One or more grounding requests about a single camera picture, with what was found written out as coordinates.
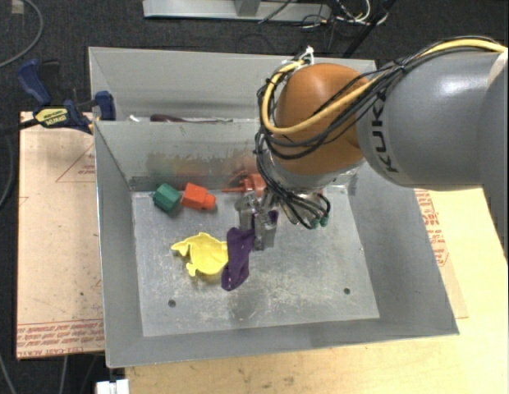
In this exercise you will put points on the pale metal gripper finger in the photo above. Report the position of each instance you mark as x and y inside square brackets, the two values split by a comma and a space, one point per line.
[264, 234]
[245, 209]

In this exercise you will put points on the purple floppy toy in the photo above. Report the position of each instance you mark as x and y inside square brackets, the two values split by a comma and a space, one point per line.
[238, 257]

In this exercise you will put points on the orange toy block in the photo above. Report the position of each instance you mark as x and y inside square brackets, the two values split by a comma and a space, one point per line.
[196, 197]

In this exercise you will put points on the yellow flat toy animal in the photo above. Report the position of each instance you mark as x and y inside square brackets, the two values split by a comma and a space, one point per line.
[205, 255]

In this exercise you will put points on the grey metal bin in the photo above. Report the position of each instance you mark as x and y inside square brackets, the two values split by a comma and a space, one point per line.
[304, 285]

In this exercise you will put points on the green toy block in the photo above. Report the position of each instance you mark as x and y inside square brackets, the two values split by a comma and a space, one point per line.
[167, 197]

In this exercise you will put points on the dark red flat object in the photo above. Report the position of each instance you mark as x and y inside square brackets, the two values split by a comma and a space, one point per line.
[166, 117]

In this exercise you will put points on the brown cardboard board red print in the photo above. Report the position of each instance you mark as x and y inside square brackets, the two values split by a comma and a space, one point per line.
[57, 236]

